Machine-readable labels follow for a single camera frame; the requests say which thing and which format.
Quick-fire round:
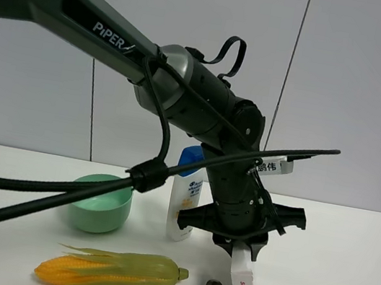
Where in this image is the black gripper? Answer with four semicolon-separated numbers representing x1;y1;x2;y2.
177;160;307;262

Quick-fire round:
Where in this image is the white red toothpaste box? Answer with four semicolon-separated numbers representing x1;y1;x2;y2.
230;242;255;285

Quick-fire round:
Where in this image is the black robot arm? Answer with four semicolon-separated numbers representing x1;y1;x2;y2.
0;0;306;254

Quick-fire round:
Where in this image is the white blue shampoo bottle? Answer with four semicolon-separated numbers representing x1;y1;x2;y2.
163;141;212;246

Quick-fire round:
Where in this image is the yellow green toy corn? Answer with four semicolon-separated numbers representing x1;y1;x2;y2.
33;245;190;285

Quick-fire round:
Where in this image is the green plastic bowl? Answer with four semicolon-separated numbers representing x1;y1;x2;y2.
66;187;133;234

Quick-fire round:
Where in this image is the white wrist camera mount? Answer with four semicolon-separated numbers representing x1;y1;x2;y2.
257;156;294;175

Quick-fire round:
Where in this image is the black braided cable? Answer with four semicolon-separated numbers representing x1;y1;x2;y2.
0;0;358;285

